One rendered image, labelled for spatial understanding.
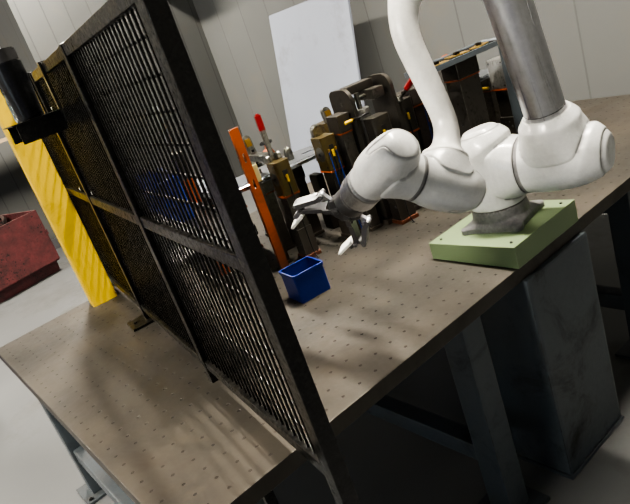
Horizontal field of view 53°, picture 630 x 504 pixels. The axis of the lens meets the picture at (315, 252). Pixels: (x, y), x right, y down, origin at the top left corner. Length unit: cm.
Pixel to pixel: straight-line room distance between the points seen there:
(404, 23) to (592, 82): 271
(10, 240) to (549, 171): 542
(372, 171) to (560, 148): 54
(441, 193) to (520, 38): 42
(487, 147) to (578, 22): 238
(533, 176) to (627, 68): 234
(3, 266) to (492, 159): 528
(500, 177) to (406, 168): 50
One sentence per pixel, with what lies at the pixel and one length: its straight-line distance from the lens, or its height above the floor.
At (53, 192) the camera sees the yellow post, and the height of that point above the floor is 116.
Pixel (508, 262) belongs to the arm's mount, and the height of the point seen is 72.
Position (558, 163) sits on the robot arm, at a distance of 164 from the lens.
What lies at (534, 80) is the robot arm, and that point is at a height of 114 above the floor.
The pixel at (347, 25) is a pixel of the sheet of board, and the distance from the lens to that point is 476.
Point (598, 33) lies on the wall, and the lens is 399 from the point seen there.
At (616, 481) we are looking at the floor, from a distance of 207.
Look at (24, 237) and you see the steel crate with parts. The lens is 648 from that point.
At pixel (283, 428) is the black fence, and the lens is 123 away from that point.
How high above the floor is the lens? 143
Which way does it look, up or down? 19 degrees down
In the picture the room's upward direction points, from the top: 20 degrees counter-clockwise
